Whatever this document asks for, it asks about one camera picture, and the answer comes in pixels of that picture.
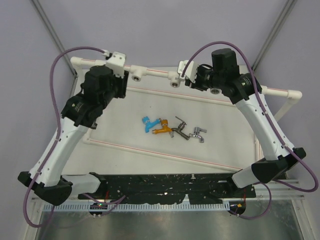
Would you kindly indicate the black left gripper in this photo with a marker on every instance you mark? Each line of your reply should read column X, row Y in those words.
column 123, row 82

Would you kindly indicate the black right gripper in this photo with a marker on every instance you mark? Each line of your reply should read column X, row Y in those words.
column 195, row 85

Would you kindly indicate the white PVC pipe frame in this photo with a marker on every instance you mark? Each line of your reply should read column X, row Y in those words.
column 229, row 143

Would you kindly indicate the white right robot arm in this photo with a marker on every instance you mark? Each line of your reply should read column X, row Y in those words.
column 246, row 94

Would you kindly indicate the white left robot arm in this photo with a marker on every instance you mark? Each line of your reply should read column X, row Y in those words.
column 79, row 114

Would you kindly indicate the blue plastic faucet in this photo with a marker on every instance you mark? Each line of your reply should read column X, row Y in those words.
column 148, row 124

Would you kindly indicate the chrome metal faucet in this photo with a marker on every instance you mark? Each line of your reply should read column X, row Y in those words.
column 197, row 134

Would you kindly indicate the grey metal faucet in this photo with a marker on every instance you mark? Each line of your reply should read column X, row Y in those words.
column 179, row 129

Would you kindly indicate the orange plastic faucet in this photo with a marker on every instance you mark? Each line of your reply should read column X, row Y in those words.
column 164, row 128

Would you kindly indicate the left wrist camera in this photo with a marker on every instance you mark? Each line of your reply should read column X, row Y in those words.
column 116, row 62

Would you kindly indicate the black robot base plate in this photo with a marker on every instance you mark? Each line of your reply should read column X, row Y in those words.
column 169, row 189

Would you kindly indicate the white slotted cable duct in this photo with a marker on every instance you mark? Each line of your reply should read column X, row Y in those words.
column 89, row 206

